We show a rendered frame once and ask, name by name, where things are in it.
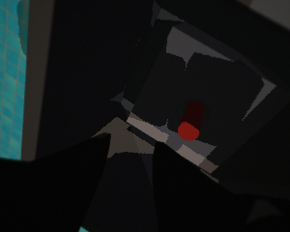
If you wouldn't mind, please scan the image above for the red peg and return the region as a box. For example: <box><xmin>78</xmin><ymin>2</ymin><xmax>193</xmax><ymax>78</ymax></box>
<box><xmin>178</xmin><ymin>101</ymin><xmax>205</xmax><ymax>141</ymax></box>

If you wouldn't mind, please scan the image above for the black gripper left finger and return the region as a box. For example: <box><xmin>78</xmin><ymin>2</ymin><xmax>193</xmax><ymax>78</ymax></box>
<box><xmin>0</xmin><ymin>132</ymin><xmax>111</xmax><ymax>232</ymax></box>

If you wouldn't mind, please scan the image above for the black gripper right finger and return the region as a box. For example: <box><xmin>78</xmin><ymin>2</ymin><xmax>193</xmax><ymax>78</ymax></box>
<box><xmin>153</xmin><ymin>141</ymin><xmax>290</xmax><ymax>232</ymax></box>

